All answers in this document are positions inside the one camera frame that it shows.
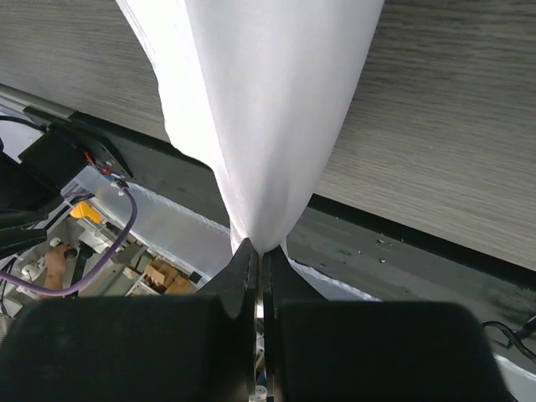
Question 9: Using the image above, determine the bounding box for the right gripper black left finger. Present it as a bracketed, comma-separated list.
[1, 240, 258, 401]

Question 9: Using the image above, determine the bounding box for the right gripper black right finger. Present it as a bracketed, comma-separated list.
[261, 249, 510, 401]

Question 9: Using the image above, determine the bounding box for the white printed t-shirt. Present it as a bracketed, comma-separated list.
[114, 0, 386, 302]

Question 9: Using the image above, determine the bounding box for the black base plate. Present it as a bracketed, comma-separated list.
[23, 106, 536, 336]

